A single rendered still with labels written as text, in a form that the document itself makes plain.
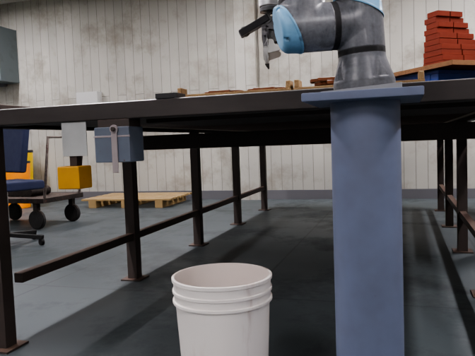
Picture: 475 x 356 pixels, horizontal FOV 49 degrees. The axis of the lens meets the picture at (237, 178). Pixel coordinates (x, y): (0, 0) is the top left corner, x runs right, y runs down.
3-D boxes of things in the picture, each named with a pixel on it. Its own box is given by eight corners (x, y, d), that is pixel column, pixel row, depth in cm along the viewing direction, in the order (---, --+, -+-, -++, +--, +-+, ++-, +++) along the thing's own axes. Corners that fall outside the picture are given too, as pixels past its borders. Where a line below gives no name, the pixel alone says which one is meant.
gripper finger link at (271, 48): (280, 55, 173) (280, 35, 178) (263, 56, 174) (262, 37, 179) (280, 62, 176) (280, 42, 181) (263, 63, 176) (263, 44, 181)
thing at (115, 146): (129, 172, 174) (126, 118, 173) (93, 173, 179) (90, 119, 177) (145, 170, 185) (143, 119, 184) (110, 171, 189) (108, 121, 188)
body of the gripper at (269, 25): (285, 40, 179) (284, 4, 178) (260, 42, 180) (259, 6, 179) (285, 44, 186) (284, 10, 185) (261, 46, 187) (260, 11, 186)
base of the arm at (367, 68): (390, 83, 120) (386, 39, 120) (326, 92, 127) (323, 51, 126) (400, 87, 134) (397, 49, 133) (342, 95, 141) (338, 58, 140)
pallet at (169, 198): (195, 200, 718) (194, 191, 718) (168, 208, 636) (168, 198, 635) (114, 200, 756) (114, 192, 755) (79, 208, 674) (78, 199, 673)
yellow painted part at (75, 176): (80, 188, 182) (75, 121, 180) (57, 189, 185) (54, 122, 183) (92, 187, 190) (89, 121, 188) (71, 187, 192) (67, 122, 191)
